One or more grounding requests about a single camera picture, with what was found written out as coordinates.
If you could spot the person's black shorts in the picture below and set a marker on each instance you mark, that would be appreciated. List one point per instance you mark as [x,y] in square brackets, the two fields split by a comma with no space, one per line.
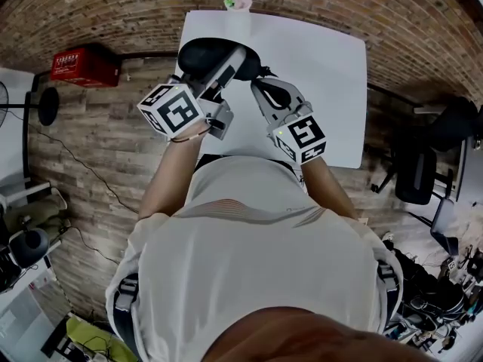
[203,162]

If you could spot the person's white shirt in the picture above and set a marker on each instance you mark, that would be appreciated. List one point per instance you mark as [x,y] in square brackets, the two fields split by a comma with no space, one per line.
[256,262]

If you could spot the white flower vase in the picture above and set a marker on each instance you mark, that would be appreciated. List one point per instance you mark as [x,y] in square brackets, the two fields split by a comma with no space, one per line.
[239,17]

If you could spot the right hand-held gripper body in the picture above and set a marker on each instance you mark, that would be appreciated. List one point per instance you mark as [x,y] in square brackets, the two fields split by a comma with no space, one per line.
[302,138]

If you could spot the black standing fan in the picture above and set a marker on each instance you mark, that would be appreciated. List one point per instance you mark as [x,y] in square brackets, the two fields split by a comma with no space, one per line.
[48,106]

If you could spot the red plastic crate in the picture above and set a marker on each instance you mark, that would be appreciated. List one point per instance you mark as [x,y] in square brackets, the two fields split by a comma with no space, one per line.
[87,68]

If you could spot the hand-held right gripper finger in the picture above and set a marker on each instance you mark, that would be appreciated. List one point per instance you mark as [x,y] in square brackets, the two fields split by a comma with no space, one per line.
[266,106]
[292,98]

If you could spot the black pouch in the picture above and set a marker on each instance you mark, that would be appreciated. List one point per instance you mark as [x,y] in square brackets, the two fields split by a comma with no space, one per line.
[200,57]

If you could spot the black office chair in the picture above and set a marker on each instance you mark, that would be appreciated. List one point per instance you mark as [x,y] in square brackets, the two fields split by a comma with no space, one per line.
[419,172]

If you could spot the person's left forearm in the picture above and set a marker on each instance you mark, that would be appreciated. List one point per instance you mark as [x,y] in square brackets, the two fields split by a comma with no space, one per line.
[166,179]

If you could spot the yellow-green cloth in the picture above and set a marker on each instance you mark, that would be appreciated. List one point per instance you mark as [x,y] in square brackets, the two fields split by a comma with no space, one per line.
[87,338]

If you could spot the dark rounded device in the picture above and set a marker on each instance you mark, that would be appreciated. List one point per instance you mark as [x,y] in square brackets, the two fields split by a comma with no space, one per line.
[30,247]

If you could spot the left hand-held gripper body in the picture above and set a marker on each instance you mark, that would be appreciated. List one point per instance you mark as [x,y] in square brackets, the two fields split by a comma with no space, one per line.
[177,111]

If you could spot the person's right forearm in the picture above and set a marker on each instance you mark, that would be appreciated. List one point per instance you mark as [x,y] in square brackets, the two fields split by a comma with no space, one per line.
[328,187]

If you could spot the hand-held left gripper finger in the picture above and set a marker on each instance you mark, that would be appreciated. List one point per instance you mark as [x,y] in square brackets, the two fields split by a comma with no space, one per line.
[224,75]

